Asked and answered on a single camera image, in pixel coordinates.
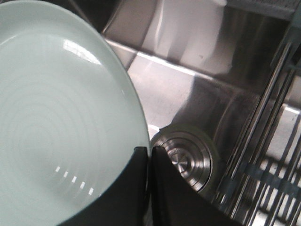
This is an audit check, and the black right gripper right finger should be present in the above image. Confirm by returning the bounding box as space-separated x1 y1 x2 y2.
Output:
151 146 235 226

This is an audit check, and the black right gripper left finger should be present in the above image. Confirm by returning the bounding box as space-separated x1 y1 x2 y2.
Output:
60 146 149 226

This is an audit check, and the light green plate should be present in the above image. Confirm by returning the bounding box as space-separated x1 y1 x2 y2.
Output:
0 0 149 226

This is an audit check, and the grey green dish drying rack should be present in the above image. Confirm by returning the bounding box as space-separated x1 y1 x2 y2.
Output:
215 8 301 226

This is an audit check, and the round steel drain strainer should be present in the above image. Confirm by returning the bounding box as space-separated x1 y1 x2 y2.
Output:
150 124 222 198

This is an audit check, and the stainless steel sink basin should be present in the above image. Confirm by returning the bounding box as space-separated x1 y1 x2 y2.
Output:
69 0 301 213

